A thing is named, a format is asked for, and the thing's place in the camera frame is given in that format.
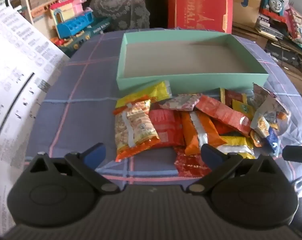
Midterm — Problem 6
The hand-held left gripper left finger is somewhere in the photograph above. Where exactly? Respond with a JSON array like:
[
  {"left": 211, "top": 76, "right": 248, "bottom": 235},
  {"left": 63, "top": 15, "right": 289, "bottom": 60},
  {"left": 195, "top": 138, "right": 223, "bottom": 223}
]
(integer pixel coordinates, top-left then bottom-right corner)
[{"left": 26, "top": 142, "right": 121, "bottom": 195}]

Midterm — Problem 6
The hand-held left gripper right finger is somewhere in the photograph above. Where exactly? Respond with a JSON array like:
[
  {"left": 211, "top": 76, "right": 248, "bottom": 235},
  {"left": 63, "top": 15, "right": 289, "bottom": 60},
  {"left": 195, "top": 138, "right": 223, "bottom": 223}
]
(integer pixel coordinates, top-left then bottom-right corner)
[{"left": 186, "top": 144, "right": 283, "bottom": 195}]

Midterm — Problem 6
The brown wooden cabinet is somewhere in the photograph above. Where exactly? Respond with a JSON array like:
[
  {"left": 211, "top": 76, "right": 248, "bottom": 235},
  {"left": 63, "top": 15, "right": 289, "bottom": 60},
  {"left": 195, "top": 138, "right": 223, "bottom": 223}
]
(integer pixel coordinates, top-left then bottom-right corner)
[{"left": 232, "top": 22, "right": 302, "bottom": 98}]

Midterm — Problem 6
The pink and blue toy house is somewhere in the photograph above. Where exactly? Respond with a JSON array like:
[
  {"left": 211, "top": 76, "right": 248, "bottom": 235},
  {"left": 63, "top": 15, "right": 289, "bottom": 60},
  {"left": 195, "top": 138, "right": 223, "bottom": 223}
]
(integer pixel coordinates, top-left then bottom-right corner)
[{"left": 49, "top": 0, "right": 94, "bottom": 39}]

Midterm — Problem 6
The pile of snack packets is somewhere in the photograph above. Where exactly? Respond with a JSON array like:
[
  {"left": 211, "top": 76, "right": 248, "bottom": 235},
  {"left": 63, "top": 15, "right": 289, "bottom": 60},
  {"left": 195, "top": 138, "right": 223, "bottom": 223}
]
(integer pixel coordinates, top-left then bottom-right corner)
[{"left": 113, "top": 80, "right": 292, "bottom": 178}]

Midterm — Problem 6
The stack of books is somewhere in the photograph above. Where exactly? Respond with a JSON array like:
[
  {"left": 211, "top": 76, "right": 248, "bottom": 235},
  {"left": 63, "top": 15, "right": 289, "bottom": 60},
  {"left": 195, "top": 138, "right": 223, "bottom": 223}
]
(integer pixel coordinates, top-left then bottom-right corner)
[{"left": 256, "top": 12, "right": 284, "bottom": 40}]

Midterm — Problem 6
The teal toy box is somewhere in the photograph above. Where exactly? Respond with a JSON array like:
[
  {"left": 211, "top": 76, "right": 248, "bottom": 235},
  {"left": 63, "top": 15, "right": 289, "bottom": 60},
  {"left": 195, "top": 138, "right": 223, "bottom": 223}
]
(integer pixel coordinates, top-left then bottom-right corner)
[{"left": 61, "top": 17, "right": 114, "bottom": 55}]

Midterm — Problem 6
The green cardboard box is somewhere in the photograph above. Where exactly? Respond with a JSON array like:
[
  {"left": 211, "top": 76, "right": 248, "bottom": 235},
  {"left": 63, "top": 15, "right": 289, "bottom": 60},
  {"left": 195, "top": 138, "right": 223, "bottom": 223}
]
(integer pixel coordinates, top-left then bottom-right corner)
[{"left": 116, "top": 29, "right": 270, "bottom": 92}]

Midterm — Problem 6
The red gift box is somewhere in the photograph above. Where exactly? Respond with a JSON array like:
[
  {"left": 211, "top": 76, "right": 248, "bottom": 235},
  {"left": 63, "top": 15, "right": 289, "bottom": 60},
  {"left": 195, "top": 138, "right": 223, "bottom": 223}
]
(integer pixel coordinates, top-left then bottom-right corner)
[{"left": 166, "top": 0, "right": 234, "bottom": 34}]

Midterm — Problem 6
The cardboard box with bear print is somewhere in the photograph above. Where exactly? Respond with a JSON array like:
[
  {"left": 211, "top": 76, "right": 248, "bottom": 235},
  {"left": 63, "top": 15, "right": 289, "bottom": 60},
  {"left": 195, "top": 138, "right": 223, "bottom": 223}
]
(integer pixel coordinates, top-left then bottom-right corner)
[{"left": 231, "top": 0, "right": 264, "bottom": 29}]

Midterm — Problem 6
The blue plaid blanket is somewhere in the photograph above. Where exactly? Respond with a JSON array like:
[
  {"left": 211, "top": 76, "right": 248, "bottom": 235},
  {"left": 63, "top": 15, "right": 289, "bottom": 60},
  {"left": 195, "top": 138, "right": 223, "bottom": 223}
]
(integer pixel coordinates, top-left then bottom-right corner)
[{"left": 26, "top": 27, "right": 302, "bottom": 198}]

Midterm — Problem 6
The blue white cracker packet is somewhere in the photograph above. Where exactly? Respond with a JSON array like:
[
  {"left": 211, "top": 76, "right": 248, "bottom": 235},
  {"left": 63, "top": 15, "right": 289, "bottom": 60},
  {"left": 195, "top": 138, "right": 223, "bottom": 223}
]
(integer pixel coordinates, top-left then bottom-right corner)
[{"left": 251, "top": 116, "right": 282, "bottom": 157}]

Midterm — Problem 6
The white printed paper sheet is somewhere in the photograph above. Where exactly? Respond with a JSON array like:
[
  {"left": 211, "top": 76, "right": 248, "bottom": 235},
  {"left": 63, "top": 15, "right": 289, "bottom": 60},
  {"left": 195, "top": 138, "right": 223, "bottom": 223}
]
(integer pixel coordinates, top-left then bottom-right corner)
[{"left": 0, "top": 5, "right": 71, "bottom": 238}]

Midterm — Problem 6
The grey lace cloth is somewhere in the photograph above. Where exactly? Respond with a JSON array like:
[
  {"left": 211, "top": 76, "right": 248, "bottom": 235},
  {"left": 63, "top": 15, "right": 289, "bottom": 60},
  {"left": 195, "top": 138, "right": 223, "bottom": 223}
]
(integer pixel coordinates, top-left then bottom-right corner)
[{"left": 90, "top": 0, "right": 151, "bottom": 32}]

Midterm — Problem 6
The pink picture book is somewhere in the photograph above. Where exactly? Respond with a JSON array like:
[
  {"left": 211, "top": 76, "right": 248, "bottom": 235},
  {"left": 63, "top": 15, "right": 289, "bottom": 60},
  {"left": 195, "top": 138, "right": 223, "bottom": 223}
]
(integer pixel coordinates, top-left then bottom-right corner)
[{"left": 286, "top": 6, "right": 302, "bottom": 43}]

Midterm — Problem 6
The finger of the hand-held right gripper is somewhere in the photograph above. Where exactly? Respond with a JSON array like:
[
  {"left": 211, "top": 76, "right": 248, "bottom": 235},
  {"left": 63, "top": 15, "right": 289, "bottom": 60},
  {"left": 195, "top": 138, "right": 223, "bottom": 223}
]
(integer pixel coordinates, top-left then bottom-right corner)
[{"left": 282, "top": 145, "right": 302, "bottom": 167}]

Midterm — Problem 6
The blue toy locomotive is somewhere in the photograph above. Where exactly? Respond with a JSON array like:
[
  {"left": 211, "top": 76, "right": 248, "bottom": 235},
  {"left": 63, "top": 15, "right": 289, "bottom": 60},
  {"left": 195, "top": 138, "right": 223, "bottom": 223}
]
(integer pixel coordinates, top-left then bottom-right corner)
[{"left": 260, "top": 0, "right": 292, "bottom": 23}]

